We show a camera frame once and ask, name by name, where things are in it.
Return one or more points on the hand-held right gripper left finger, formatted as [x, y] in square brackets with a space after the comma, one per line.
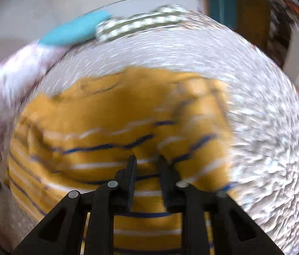
[130, 176]

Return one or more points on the white textured bedspread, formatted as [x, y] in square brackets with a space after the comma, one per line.
[258, 127]

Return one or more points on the pale pink cloth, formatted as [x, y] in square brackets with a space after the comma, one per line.
[3, 95]

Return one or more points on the turquoise cloth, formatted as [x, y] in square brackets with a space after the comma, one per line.
[72, 30]

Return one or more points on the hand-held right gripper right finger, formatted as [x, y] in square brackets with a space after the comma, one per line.
[166, 180]

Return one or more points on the olive white striped cloth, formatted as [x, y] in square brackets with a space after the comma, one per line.
[138, 22]

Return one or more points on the mustard striped shirt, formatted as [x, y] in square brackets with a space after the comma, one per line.
[117, 117]

